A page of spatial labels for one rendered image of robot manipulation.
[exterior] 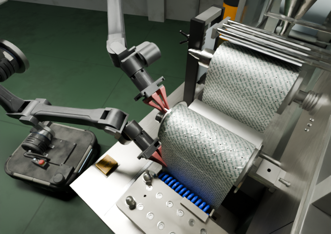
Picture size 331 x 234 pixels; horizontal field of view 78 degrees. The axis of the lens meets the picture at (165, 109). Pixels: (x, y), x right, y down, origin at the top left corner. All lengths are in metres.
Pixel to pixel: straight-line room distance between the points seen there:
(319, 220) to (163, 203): 0.50
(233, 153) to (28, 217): 1.81
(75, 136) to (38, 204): 0.61
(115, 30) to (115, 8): 0.12
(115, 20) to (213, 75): 0.39
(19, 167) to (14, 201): 0.31
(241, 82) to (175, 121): 0.23
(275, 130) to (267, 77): 0.59
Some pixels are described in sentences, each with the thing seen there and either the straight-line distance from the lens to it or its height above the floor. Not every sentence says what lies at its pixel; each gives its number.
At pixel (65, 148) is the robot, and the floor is 0.26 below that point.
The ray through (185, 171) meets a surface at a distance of 0.68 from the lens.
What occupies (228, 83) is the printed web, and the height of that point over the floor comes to 1.33.
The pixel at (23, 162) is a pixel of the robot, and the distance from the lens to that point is 2.05.
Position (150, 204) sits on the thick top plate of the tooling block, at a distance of 0.76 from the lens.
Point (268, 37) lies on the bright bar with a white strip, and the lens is 0.68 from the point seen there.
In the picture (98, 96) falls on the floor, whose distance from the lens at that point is 2.62.
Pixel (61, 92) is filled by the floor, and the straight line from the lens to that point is 2.85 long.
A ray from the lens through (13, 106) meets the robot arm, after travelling 1.00.
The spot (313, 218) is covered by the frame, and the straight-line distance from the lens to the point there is 0.37.
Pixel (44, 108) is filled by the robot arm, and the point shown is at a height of 1.17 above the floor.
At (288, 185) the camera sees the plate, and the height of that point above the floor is 1.35.
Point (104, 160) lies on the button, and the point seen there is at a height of 0.92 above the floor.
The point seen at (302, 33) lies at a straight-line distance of 1.42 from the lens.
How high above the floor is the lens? 1.76
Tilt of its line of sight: 49 degrees down
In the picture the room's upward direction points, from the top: straight up
